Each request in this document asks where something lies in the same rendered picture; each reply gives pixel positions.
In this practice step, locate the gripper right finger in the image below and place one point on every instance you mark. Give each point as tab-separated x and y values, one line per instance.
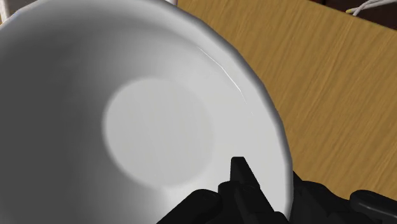
328	204

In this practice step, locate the white bowl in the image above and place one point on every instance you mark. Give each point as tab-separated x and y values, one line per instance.
130	118

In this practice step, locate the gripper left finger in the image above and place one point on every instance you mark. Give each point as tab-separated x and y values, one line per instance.
245	192

